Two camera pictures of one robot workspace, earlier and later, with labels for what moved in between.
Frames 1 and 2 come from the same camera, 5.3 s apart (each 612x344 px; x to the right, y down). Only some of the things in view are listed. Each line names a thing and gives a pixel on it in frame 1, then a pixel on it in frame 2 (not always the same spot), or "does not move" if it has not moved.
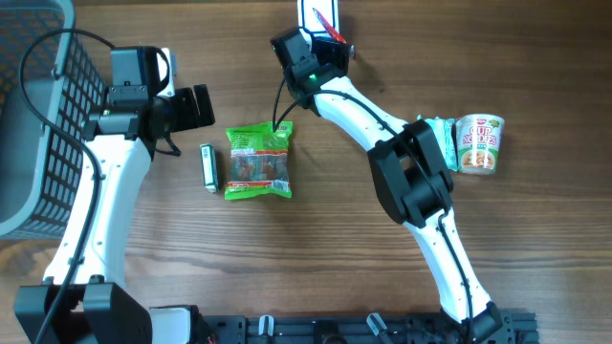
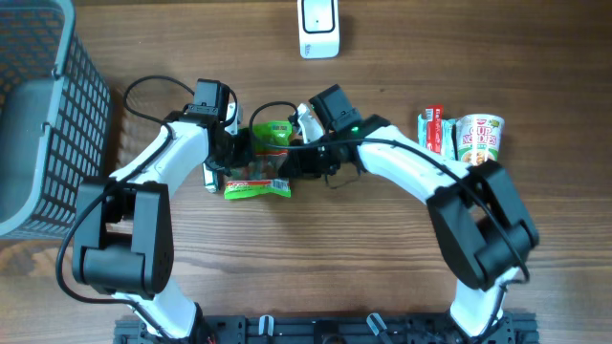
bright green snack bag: [259, 162] does not move
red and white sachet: [329, 28] -> [434, 123]
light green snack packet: [445, 133] does not move
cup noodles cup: [478, 142] does not move
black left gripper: [191, 118] -> [248, 151]
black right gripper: [341, 52] -> [304, 166]
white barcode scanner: [309, 20] does not move
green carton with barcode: [210, 161] does not move
